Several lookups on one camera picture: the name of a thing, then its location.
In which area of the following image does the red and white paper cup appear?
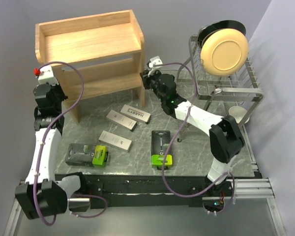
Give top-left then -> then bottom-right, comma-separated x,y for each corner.
229,106 -> 247,124

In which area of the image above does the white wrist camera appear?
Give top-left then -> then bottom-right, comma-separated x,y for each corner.
33,65 -> 59,86
147,56 -> 163,70

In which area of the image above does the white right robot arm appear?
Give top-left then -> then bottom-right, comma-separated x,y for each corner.
140,69 -> 245,196

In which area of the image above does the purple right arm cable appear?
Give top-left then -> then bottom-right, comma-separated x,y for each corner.
161,61 -> 236,214

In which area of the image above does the black round plate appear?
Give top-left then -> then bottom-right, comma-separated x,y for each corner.
198,20 -> 246,46

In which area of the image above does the aluminium frame rail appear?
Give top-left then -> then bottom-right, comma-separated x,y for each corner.
4,179 -> 286,236

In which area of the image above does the light wooden two-tier shelf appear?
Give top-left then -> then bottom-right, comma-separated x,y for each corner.
35,10 -> 146,122

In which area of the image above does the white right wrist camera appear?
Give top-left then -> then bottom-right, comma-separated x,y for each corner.
147,56 -> 163,70

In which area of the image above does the white Harry's razor box front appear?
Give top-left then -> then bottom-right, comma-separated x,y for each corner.
98,131 -> 132,151

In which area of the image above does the metal wire dish rack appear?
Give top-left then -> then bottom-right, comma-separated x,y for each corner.
176,34 -> 264,143

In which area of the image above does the white Harry's labelled razor box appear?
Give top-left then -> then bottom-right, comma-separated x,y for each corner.
120,104 -> 151,124

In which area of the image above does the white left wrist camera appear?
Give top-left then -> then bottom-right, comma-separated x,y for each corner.
33,65 -> 59,86

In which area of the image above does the white Harry's razor box middle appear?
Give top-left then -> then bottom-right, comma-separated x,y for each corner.
106,110 -> 137,132

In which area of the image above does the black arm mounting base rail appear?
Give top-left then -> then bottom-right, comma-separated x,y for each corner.
53,173 -> 263,217

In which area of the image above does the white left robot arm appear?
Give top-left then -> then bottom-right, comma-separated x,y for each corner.
15,83 -> 88,222

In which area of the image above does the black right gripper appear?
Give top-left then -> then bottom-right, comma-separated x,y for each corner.
141,69 -> 166,103

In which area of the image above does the beige round plate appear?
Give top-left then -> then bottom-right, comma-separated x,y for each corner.
200,29 -> 249,76

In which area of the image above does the black green razor box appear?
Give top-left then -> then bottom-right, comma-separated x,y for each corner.
150,130 -> 171,170
65,144 -> 109,168

